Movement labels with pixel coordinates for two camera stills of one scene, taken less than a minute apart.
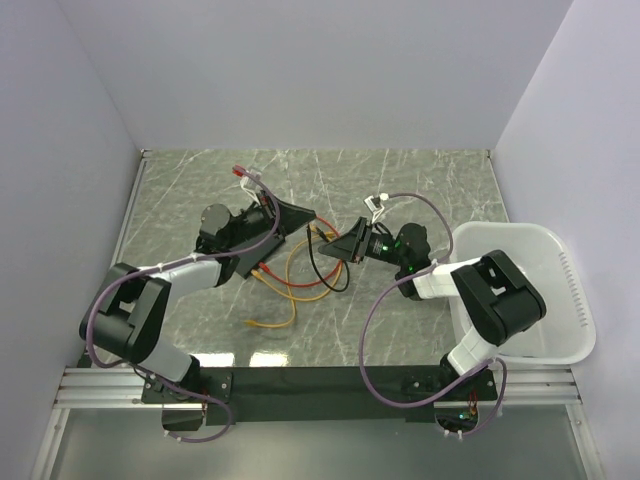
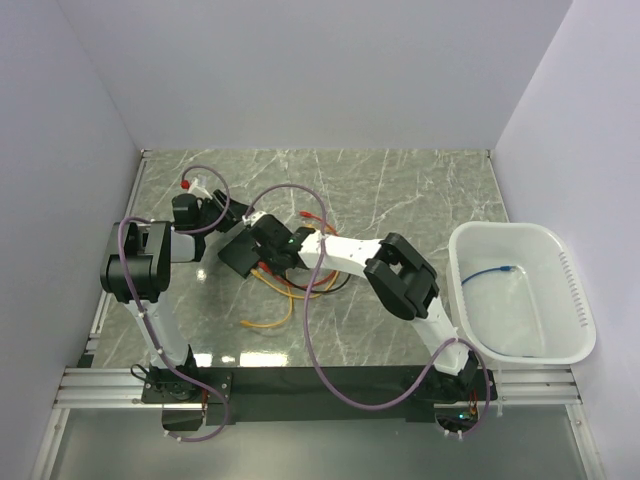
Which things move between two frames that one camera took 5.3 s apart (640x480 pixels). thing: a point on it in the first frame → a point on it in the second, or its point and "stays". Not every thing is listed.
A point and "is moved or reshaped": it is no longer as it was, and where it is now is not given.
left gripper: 291,217 → 235,209
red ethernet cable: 263,266 stays
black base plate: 241,395 stays
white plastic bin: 543,251 stays
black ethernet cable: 336,291 is moved or reshaped
